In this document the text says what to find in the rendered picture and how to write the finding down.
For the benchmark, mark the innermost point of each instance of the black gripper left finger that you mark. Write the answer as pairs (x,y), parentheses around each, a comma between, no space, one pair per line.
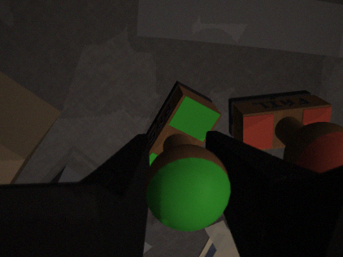
(103,215)

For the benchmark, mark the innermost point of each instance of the shallow grey tray with dark red lining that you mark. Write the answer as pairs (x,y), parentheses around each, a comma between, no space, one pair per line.
(68,175)

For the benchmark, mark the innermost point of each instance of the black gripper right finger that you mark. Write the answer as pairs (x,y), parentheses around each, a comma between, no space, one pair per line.
(277,208)

